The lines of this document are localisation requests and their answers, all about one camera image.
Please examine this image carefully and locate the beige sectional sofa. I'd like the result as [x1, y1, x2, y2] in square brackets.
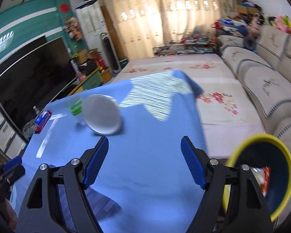
[217, 25, 291, 227]

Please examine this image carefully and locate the cream patterned curtain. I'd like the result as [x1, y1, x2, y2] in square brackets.
[99, 0, 233, 60]

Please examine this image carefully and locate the black tower fan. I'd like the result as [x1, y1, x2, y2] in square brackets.
[100, 32, 121, 74]

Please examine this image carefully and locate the yellow rimmed trash bin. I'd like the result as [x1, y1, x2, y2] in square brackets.
[227, 134, 291, 222]

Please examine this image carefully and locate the blue tissue pack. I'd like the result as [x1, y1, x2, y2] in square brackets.
[35, 110, 52, 127]

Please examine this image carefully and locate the floral floor mat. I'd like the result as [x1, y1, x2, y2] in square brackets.
[114, 54, 265, 159]

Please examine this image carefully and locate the blue star tablecloth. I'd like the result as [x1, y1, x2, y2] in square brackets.
[13, 70, 206, 232]

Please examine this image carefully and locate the clear square plastic bottle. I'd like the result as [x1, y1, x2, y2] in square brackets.
[67, 96, 86, 126]

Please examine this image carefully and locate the black flat television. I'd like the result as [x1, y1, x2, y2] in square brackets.
[0, 37, 75, 130]

